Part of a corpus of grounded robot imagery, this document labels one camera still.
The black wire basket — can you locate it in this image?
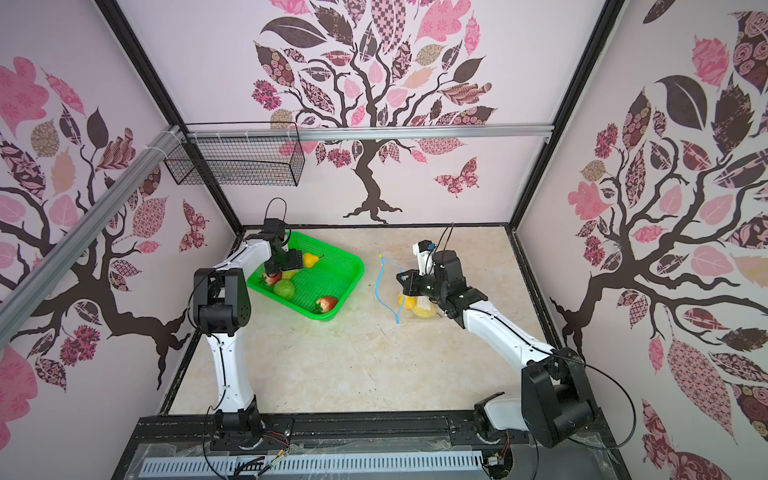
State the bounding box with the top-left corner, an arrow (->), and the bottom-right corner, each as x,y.
164,120 -> 306,187

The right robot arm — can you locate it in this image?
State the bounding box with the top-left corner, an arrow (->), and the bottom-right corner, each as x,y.
395,241 -> 638,451

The left diagonal aluminium rail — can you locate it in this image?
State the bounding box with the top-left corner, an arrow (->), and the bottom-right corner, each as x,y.
1,125 -> 183,345

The green pear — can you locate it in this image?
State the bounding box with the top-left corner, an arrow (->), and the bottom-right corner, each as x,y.
303,253 -> 321,269

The beige potato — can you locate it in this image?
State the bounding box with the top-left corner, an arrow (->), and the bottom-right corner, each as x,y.
412,303 -> 437,319

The horizontal aluminium rail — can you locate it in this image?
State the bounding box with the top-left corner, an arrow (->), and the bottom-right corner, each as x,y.
185,123 -> 554,142

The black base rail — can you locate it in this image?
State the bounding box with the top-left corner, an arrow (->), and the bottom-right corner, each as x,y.
111,410 -> 630,479

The white slotted cable duct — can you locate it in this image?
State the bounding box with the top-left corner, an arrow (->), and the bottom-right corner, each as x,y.
133,451 -> 485,479

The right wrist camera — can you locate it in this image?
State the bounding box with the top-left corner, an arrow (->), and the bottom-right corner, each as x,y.
413,240 -> 436,276

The green plastic basket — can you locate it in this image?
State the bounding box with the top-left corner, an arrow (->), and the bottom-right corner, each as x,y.
246,232 -> 364,322

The right red apple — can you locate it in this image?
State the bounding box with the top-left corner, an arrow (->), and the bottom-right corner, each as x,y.
316,296 -> 338,314

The left red strawberry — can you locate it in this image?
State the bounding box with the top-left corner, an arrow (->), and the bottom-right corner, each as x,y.
263,272 -> 283,286

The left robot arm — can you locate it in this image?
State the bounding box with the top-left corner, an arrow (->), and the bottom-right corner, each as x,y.
190,218 -> 303,450

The clear zip top bag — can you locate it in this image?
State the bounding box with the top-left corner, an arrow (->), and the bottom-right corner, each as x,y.
373,252 -> 443,326

